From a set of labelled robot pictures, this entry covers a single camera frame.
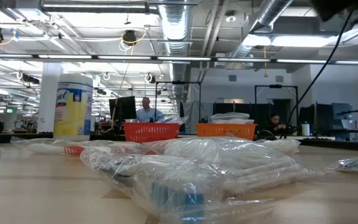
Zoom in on bagged white cotton balls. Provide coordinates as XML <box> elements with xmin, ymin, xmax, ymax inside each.
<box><xmin>141</xmin><ymin>136</ymin><xmax>324</xmax><ymax>194</ymax></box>

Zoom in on bagged toothbrush blue bristles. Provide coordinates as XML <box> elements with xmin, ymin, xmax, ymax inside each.
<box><xmin>129</xmin><ymin>174</ymin><xmax>276</xmax><ymax>224</ymax></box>

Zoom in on bagged toothbrush blue handle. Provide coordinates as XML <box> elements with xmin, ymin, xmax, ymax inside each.
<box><xmin>80</xmin><ymin>148</ymin><xmax>173</xmax><ymax>200</ymax></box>

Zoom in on bagged toothbrush red handle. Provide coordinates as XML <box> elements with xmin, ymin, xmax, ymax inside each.
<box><xmin>10</xmin><ymin>136</ymin><xmax>155</xmax><ymax>156</ymax></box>

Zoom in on bagged silver nail clipper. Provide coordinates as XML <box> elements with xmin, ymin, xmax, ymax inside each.
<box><xmin>328</xmin><ymin>153</ymin><xmax>358</xmax><ymax>174</ymax></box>

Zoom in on person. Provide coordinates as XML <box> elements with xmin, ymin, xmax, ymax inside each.
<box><xmin>135</xmin><ymin>96</ymin><xmax>167</xmax><ymax>123</ymax></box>
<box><xmin>263</xmin><ymin>114</ymin><xmax>288</xmax><ymax>137</ymax></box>

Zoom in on small red mesh basket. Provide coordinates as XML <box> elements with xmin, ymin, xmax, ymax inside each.
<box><xmin>122</xmin><ymin>122</ymin><xmax>181</xmax><ymax>144</ymax></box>

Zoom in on orange mesh basket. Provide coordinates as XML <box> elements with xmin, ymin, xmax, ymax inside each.
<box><xmin>196</xmin><ymin>123</ymin><xmax>257</xmax><ymax>141</ymax></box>

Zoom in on black partition panel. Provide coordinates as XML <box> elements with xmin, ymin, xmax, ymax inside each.
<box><xmin>212</xmin><ymin>101</ymin><xmax>291</xmax><ymax>138</ymax></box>

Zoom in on black background monitor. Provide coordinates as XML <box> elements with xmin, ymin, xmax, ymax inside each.
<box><xmin>109</xmin><ymin>96</ymin><xmax>137</xmax><ymax>123</ymax></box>

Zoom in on rig LED light bar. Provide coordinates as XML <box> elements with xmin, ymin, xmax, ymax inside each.
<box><xmin>0</xmin><ymin>53</ymin><xmax>358</xmax><ymax>65</ymax></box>

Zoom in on Lysol wipes canister yellow label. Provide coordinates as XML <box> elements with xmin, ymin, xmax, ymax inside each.
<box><xmin>53</xmin><ymin>73</ymin><xmax>94</xmax><ymax>141</ymax></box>

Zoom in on white building column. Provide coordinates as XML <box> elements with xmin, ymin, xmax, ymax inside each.
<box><xmin>37</xmin><ymin>62</ymin><xmax>64</xmax><ymax>134</ymax></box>

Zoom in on black desk monitor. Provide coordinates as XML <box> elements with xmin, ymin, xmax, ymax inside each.
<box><xmin>298</xmin><ymin>103</ymin><xmax>334</xmax><ymax>135</ymax></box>

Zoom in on silver air duct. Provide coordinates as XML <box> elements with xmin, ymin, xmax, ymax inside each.
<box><xmin>228</xmin><ymin>0</ymin><xmax>294</xmax><ymax>70</ymax></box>
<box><xmin>158</xmin><ymin>0</ymin><xmax>193</xmax><ymax>57</ymax></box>

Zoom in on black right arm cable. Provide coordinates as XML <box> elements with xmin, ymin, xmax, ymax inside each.
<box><xmin>286</xmin><ymin>12</ymin><xmax>354</xmax><ymax>138</ymax></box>

